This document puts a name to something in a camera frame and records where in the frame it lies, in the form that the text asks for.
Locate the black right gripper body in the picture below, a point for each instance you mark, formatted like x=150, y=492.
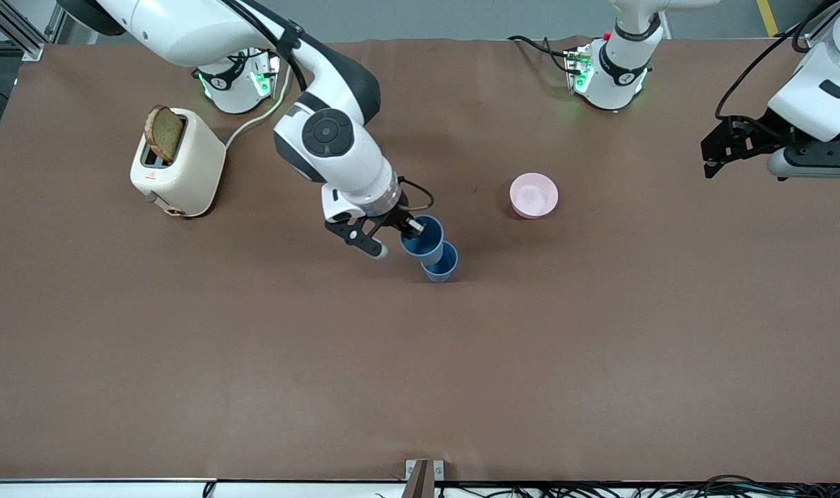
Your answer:
x=396, y=218

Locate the aluminium corner bracket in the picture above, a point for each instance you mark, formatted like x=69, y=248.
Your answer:
x=817, y=38

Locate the blue plastic cup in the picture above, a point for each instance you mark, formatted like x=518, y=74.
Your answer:
x=423, y=238
x=444, y=266

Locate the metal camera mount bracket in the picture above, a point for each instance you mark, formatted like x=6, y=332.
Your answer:
x=424, y=474

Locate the brown bread slice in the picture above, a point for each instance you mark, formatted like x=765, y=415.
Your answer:
x=164, y=133

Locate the brown table cover sheet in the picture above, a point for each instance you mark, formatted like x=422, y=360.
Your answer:
x=420, y=380

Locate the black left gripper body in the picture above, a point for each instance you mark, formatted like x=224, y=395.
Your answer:
x=757, y=133

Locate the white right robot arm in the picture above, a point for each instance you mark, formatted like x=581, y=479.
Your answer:
x=330, y=131

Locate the aluminium frame profile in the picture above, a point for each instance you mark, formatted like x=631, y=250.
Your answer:
x=19, y=31

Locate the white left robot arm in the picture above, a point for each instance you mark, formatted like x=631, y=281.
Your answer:
x=620, y=69

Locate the pink bowl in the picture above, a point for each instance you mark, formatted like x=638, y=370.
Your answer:
x=534, y=195

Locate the cream white toaster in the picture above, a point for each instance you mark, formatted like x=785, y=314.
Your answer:
x=184, y=169

